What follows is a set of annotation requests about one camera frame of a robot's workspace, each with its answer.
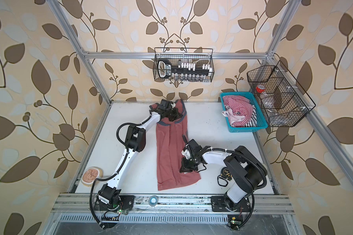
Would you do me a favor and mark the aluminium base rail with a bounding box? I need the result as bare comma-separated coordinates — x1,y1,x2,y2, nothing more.
51,193,295,215

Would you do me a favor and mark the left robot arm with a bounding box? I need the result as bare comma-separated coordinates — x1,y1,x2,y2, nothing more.
89,99,186,230

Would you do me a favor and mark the round blue button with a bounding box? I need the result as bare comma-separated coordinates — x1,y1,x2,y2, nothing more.
149,195,158,207

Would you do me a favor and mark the right wire basket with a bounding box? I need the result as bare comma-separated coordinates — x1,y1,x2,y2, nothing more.
247,61,316,127

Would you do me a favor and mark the red white striped garment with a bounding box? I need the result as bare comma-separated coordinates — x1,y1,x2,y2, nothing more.
222,95,257,128

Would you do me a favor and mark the wire basket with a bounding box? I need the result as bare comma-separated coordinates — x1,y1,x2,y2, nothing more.
247,61,316,127
153,47,215,83

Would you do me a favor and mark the back wire basket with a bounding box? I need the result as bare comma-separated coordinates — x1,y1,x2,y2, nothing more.
153,47,215,83

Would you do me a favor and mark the black tape measure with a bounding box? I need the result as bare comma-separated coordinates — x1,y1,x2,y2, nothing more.
217,167,232,187

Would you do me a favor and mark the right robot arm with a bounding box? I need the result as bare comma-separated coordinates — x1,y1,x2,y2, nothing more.
180,136,268,231

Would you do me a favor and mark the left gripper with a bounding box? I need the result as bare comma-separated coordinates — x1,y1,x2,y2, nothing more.
163,107,182,120

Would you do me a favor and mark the black socket set tool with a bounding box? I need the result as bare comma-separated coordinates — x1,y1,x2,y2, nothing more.
153,58,214,82

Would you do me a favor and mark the red tank top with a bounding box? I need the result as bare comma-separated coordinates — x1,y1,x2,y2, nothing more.
156,99,201,191

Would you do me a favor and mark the red capped plastic bottle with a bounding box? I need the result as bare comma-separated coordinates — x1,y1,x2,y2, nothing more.
256,84,276,109

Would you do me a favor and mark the round tan pad dish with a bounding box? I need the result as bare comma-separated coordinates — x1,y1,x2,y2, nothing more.
81,167,103,187

